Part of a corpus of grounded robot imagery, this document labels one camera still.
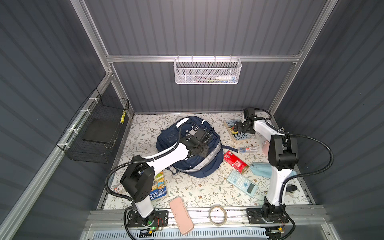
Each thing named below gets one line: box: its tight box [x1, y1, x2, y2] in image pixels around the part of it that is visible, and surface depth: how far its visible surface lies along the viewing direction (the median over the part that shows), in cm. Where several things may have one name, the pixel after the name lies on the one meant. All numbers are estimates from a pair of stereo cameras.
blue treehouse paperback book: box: [149, 171, 168, 201], surface depth 82 cm
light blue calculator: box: [226, 170, 258, 198], surface depth 85 cm
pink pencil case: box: [169, 196, 194, 235], surface depth 74 cm
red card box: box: [223, 150, 250, 174], surface depth 96 cm
